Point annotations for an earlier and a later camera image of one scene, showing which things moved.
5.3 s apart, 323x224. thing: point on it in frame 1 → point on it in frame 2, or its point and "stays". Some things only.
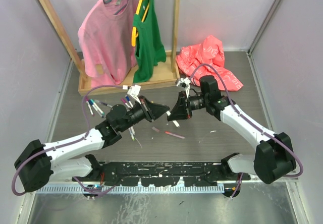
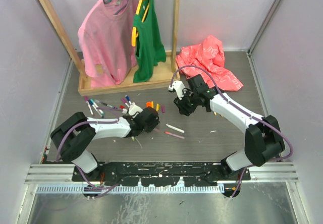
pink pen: (174, 135) stays
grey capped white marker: (174, 121) → (175, 128)
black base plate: (166, 174) stays
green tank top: (149, 49) stays
